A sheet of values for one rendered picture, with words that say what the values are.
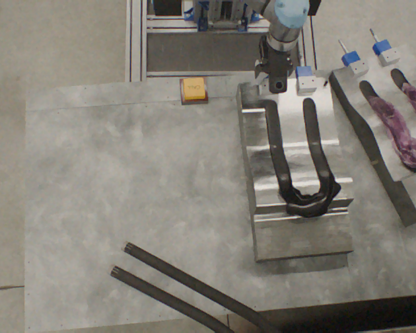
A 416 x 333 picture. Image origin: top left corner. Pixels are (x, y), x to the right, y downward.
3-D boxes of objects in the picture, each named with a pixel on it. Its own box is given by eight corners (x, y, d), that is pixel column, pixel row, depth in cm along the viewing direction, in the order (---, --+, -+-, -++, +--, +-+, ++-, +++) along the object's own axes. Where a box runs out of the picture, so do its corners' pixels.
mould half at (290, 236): (235, 96, 155) (240, 74, 142) (319, 90, 157) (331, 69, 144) (255, 262, 141) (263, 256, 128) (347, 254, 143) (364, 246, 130)
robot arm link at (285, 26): (289, -22, 113) (319, 1, 111) (280, 7, 123) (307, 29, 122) (266, -1, 111) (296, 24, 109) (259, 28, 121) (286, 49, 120)
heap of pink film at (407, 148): (360, 100, 150) (370, 88, 142) (413, 80, 153) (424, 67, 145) (403, 178, 144) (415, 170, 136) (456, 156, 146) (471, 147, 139)
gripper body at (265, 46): (284, 45, 139) (293, 20, 127) (288, 74, 137) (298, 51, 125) (256, 47, 138) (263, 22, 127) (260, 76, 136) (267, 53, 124)
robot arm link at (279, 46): (302, 42, 121) (268, 44, 120) (298, 52, 125) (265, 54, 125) (298, 14, 123) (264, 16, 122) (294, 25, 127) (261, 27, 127)
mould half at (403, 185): (327, 78, 158) (337, 61, 147) (400, 52, 162) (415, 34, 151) (405, 227, 146) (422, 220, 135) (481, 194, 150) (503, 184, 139)
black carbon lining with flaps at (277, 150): (261, 103, 147) (266, 88, 138) (315, 100, 148) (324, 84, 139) (277, 222, 137) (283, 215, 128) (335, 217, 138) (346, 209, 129)
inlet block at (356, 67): (330, 46, 158) (335, 37, 153) (344, 41, 159) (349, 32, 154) (349, 82, 155) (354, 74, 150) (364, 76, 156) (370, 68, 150)
